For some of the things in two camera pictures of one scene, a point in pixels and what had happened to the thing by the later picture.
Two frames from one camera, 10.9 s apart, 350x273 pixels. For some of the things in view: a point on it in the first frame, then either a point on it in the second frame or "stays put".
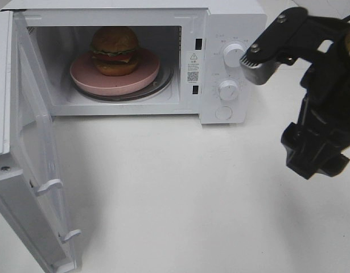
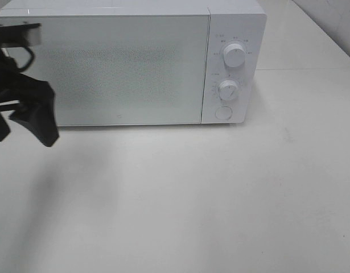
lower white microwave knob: x=228 y=90 stays put
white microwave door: x=26 y=156 to x=122 y=70
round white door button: x=223 y=112 stays put
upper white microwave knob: x=233 y=54 stays put
